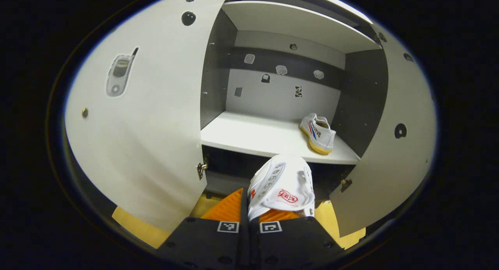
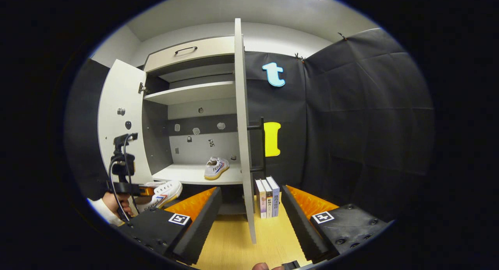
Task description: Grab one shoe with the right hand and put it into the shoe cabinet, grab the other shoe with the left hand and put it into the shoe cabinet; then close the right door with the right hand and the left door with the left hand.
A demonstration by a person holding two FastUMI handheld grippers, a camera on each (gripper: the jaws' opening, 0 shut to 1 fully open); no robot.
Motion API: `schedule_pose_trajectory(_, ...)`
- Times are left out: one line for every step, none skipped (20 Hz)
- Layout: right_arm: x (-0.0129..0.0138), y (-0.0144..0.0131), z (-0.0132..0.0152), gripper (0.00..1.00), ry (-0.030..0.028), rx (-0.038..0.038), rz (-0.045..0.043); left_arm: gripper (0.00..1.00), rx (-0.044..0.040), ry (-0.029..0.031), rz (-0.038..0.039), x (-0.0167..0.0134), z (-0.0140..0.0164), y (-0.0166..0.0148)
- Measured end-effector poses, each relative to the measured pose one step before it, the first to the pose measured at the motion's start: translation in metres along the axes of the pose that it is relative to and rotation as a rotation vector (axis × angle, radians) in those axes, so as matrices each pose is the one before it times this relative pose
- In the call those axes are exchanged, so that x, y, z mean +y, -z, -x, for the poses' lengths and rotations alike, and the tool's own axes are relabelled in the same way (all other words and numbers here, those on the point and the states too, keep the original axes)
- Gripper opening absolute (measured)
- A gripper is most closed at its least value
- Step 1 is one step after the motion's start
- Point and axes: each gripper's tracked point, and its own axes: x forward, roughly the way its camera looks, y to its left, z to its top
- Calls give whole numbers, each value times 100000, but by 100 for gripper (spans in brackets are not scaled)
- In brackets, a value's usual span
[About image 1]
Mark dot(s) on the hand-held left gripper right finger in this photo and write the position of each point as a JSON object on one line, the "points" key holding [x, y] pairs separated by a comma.
{"points": [[296, 242]]}

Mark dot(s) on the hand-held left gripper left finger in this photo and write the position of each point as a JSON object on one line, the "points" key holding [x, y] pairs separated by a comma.
{"points": [[206, 242]]}

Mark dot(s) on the white shoe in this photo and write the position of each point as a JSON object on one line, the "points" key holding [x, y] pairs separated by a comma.
{"points": [[321, 135], [284, 176]]}

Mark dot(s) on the white door with headphones sticker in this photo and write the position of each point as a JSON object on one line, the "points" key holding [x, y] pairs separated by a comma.
{"points": [[390, 176]]}

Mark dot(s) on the white door with phone sticker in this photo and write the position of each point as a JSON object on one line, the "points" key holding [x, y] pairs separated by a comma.
{"points": [[148, 137]]}

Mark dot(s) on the white shoe cabinet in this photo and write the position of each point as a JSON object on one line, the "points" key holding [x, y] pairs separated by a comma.
{"points": [[273, 94]]}

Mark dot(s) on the white cabinet shelf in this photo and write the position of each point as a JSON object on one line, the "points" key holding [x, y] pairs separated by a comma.
{"points": [[296, 24], [257, 135]]}

